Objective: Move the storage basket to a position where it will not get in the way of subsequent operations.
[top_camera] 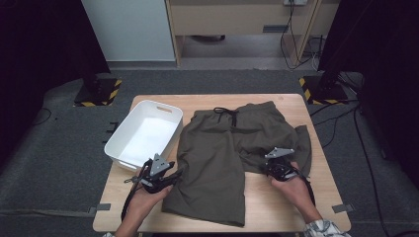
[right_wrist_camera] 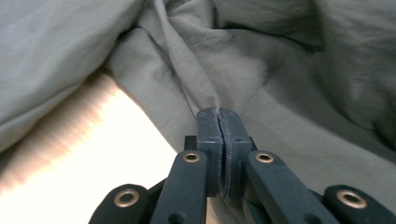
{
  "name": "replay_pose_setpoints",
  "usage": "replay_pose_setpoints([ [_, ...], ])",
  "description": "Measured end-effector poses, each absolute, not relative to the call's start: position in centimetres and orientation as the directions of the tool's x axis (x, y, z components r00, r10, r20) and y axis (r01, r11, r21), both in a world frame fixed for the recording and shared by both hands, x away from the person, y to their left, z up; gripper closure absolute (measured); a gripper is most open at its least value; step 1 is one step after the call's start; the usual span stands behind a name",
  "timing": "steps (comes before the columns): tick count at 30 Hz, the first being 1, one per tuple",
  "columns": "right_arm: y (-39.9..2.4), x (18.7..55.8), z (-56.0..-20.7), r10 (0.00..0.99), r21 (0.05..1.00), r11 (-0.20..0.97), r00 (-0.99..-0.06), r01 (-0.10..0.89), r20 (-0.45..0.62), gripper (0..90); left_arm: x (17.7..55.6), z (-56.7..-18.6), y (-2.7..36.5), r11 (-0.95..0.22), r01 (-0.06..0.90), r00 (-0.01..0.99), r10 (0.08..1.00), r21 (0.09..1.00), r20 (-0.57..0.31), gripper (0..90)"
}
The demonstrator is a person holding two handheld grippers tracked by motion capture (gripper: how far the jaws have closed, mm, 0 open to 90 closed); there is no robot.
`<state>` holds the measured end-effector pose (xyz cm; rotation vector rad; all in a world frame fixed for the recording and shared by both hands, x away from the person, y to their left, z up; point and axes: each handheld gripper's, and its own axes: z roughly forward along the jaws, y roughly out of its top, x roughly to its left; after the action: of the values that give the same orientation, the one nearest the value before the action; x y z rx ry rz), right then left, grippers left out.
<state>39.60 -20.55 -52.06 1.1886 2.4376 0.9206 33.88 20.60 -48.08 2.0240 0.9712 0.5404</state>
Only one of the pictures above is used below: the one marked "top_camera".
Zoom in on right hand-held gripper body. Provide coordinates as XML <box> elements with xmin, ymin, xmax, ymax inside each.
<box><xmin>264</xmin><ymin>147</ymin><xmax>301</xmax><ymax>183</ymax></box>

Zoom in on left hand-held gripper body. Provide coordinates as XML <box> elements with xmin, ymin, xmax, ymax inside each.
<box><xmin>139</xmin><ymin>153</ymin><xmax>182</xmax><ymax>195</ymax></box>

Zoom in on olive green shorts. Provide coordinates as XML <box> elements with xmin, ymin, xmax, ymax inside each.
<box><xmin>161</xmin><ymin>101</ymin><xmax>312</xmax><ymax>228</ymax></box>

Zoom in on white plastic bin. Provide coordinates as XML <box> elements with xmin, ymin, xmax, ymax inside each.
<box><xmin>104</xmin><ymin>99</ymin><xmax>184</xmax><ymax>173</ymax></box>

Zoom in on person's left hand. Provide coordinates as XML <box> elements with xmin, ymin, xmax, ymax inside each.
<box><xmin>123</xmin><ymin>185</ymin><xmax>174</xmax><ymax>230</ymax></box>

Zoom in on person's right hand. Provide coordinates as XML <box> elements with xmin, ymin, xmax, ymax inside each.
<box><xmin>268</xmin><ymin>161</ymin><xmax>322</xmax><ymax>225</ymax></box>

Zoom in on grey tape strip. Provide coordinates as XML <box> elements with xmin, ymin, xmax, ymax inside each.
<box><xmin>88</xmin><ymin>202</ymin><xmax>112</xmax><ymax>215</ymax></box>
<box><xmin>331</xmin><ymin>203</ymin><xmax>355</xmax><ymax>214</ymax></box>

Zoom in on black tape marks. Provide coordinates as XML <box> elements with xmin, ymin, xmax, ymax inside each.
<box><xmin>102</xmin><ymin>121</ymin><xmax>119</xmax><ymax>144</ymax></box>

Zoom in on black stand with striped base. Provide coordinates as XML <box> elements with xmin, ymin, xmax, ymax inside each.
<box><xmin>73</xmin><ymin>62</ymin><xmax>123</xmax><ymax>108</ymax></box>
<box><xmin>298</xmin><ymin>74</ymin><xmax>350</xmax><ymax>106</ymax></box>

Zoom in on dark curtain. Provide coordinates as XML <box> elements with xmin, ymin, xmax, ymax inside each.
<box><xmin>317</xmin><ymin>0</ymin><xmax>419</xmax><ymax>191</ymax></box>
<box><xmin>0</xmin><ymin>0</ymin><xmax>112</xmax><ymax>172</ymax></box>

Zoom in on light wooden desk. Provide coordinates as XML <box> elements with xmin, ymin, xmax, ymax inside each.
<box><xmin>164</xmin><ymin>0</ymin><xmax>340</xmax><ymax>67</ymax></box>

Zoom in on white cabinet panel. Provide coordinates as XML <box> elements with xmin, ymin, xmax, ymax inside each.
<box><xmin>81</xmin><ymin>0</ymin><xmax>176</xmax><ymax>62</ymax></box>

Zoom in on left hand-held gripper cable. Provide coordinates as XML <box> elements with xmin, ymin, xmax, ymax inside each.
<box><xmin>121</xmin><ymin>161</ymin><xmax>148</xmax><ymax>222</ymax></box>

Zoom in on hand-held gripper cable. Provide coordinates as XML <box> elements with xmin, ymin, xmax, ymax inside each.
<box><xmin>293</xmin><ymin>167</ymin><xmax>316</xmax><ymax>206</ymax></box>
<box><xmin>121</xmin><ymin>161</ymin><xmax>148</xmax><ymax>222</ymax></box>

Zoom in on right hand-held gripper cable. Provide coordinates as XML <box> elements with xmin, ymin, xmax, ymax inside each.
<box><xmin>293</xmin><ymin>167</ymin><xmax>316</xmax><ymax>206</ymax></box>

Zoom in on long black floor cable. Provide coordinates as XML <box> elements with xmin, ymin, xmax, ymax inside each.
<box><xmin>353</xmin><ymin>108</ymin><xmax>387</xmax><ymax>237</ymax></box>

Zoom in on white cable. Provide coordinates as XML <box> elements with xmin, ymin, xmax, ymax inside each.
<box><xmin>310</xmin><ymin>48</ymin><xmax>321</xmax><ymax>71</ymax></box>

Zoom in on short black floor cable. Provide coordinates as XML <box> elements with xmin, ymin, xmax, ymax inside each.
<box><xmin>33</xmin><ymin>108</ymin><xmax>52</xmax><ymax>126</ymax></box>

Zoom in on black power cable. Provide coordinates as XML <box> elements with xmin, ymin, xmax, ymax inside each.
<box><xmin>280</xmin><ymin>2</ymin><xmax>317</xmax><ymax>71</ymax></box>

